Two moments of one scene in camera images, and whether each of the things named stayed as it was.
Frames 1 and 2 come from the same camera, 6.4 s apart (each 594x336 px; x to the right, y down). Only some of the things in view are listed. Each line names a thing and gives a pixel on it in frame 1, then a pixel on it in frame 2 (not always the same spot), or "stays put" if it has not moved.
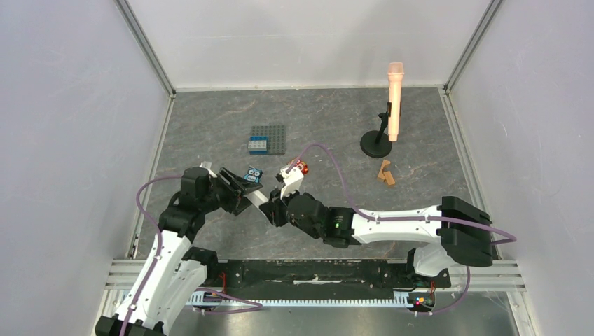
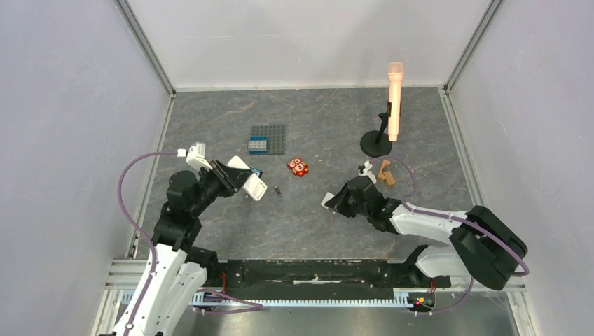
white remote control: x=256 y=198 -> x=255 y=186
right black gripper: x=279 y=211 -> x=343 y=201
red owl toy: x=302 y=165 stays put
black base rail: x=317 y=276 stays put
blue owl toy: x=253 y=174 stays put
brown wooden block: x=381 y=174 stays put
